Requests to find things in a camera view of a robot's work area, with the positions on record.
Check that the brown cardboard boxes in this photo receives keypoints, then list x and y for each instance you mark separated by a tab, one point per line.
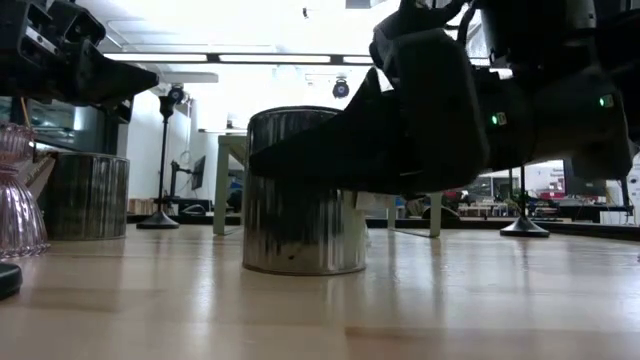
142	206

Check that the black computer monitor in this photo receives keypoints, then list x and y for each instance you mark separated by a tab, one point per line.
585	186

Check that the black monitor on arm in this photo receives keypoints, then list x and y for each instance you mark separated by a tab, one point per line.
198	172

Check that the black round ceiling fixture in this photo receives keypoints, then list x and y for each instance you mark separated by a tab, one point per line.
176	94
341	89

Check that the green perforated metal shelf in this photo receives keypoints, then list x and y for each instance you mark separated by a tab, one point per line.
221	190

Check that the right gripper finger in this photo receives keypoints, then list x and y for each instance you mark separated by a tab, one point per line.
350	155

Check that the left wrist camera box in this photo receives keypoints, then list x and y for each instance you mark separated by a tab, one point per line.
77	22

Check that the silver tin candle with tag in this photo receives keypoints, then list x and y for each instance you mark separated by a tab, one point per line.
85	200
300	225

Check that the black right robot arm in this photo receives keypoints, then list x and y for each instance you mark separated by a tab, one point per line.
550	100

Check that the overhead LED light bar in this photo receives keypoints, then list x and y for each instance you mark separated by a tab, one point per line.
150	56

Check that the pink ribbed glass candle holder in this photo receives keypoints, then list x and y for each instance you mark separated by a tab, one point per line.
20	215

